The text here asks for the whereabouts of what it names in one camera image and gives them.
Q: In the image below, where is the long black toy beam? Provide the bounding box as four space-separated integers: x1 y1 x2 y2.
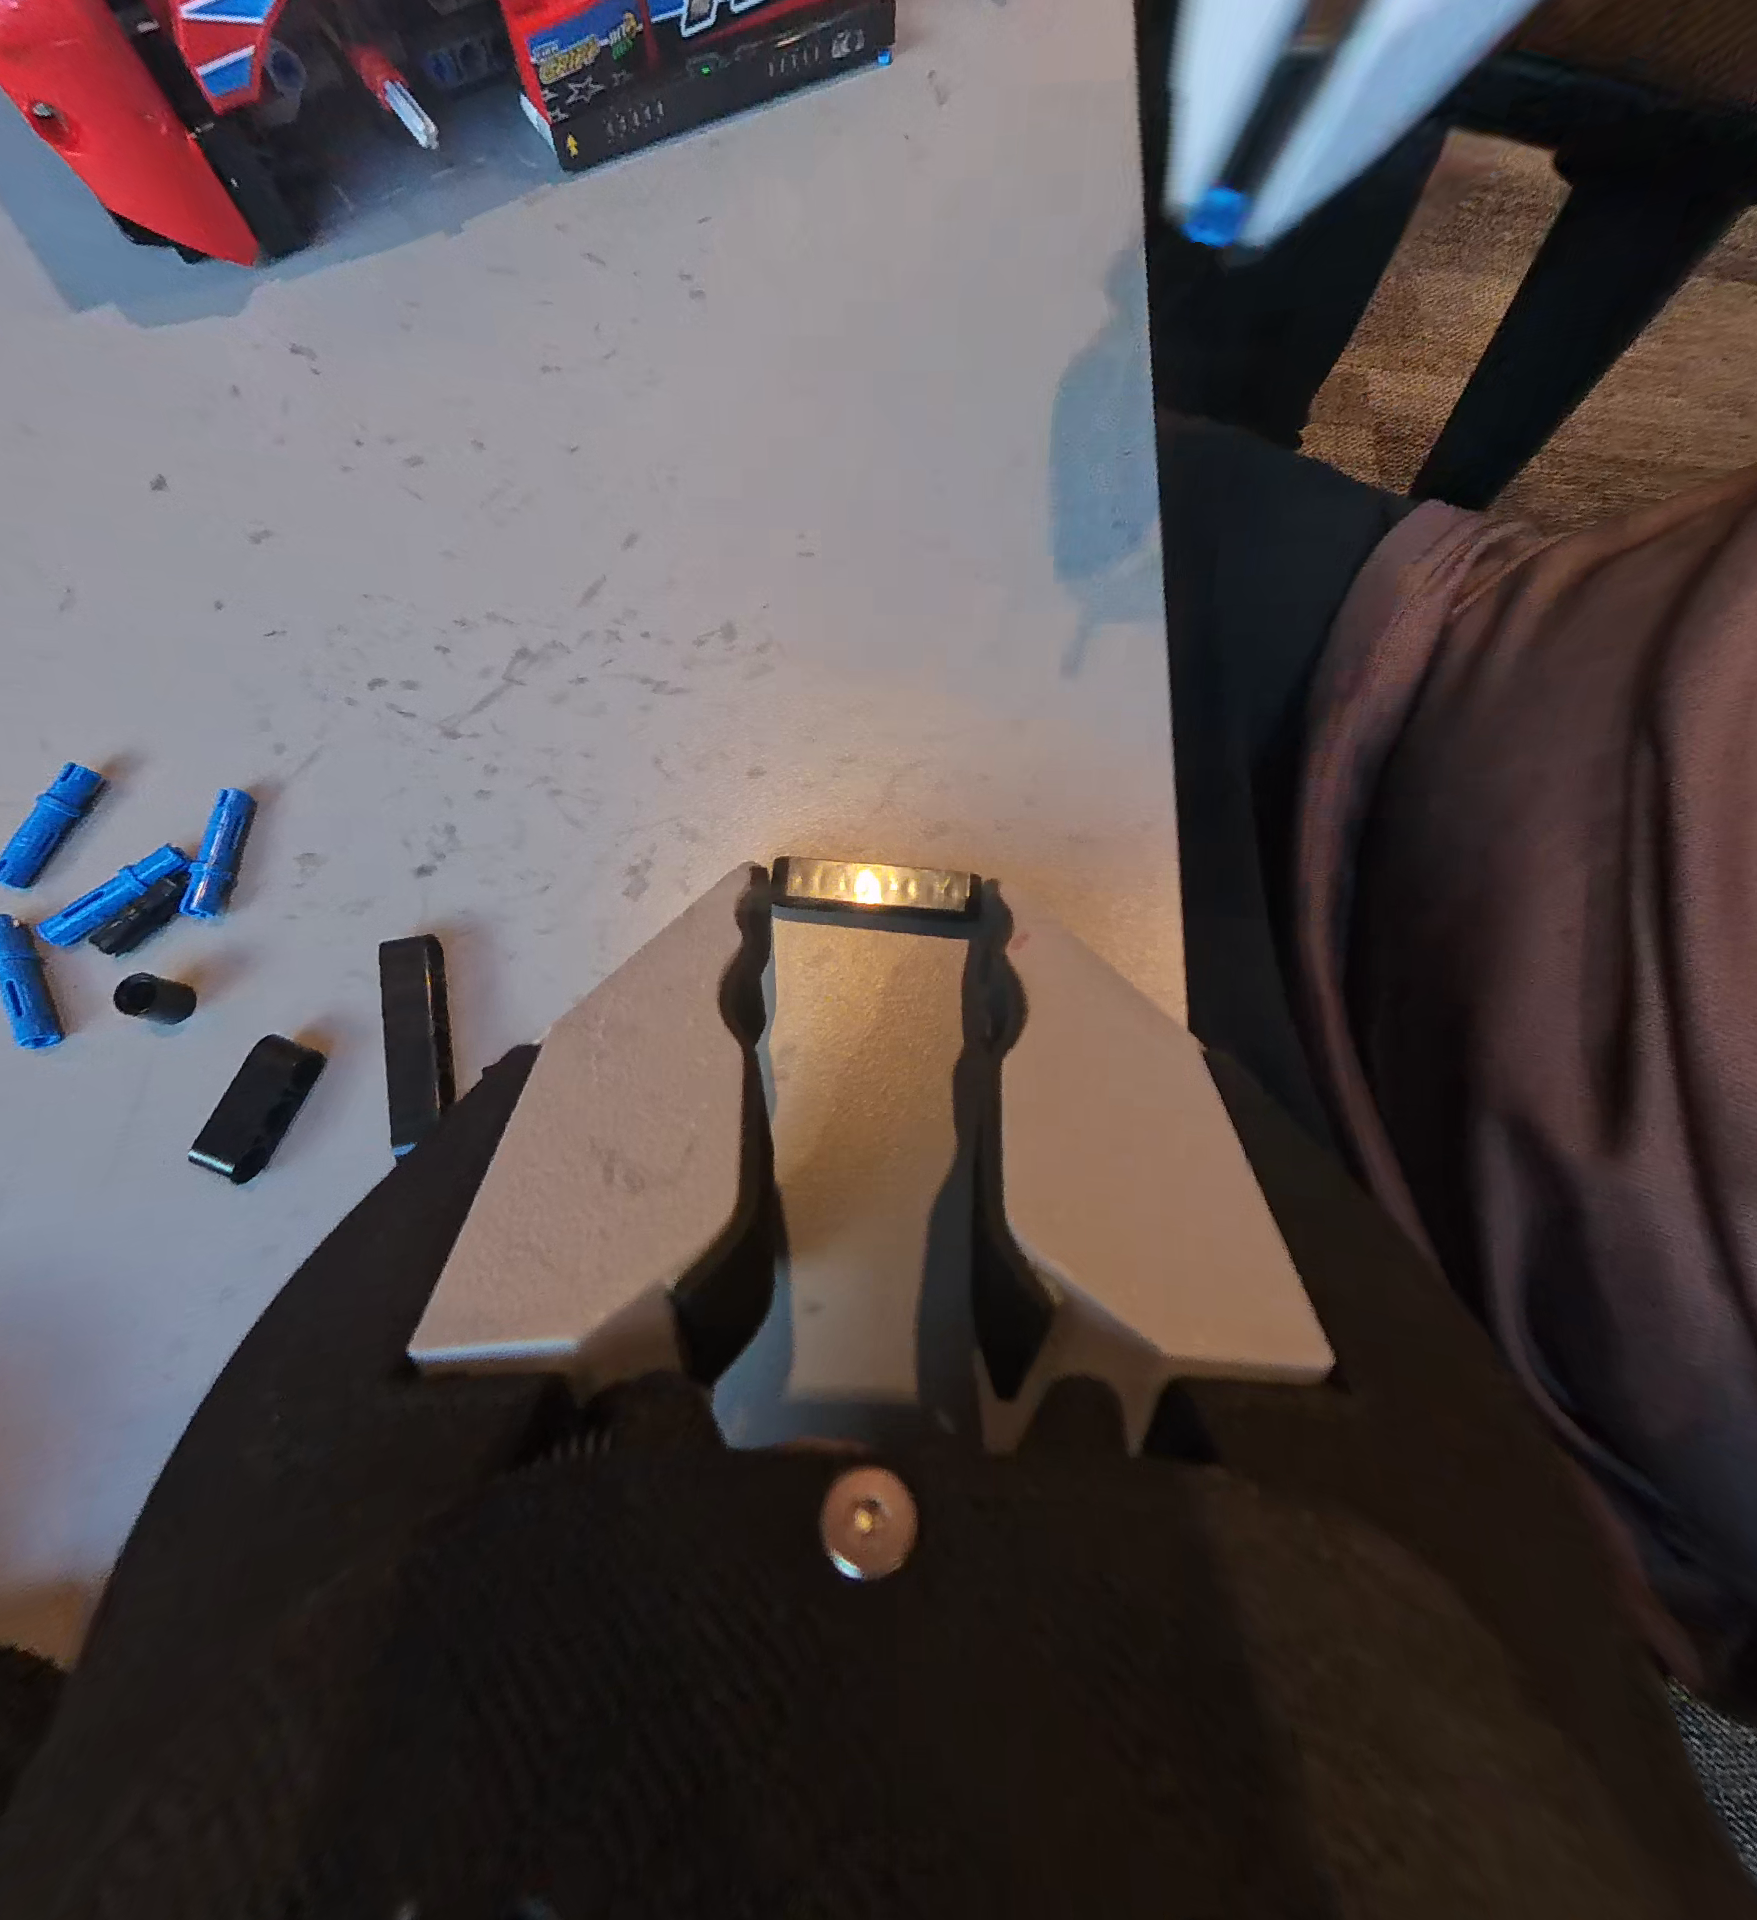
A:
377 933 459 1158
769 853 984 936

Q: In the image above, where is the black toy connector pin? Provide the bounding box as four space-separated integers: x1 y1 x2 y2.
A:
88 881 189 961

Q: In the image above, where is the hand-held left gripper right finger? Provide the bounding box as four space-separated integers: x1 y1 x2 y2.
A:
969 879 1340 1454

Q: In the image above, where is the grey desk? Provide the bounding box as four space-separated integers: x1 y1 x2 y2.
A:
0 0 1186 1668

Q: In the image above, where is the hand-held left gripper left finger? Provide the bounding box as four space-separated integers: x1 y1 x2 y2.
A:
408 862 783 1389

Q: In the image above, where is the red black toy car model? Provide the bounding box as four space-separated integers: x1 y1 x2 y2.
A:
0 0 898 268

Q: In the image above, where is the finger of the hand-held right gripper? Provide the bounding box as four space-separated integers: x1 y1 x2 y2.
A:
1169 0 1310 216
1243 0 1539 244

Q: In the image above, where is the small black toy brick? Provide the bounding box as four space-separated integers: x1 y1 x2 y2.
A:
188 1034 329 1187

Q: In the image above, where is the black chair frame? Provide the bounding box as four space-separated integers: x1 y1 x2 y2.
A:
1411 53 1757 513

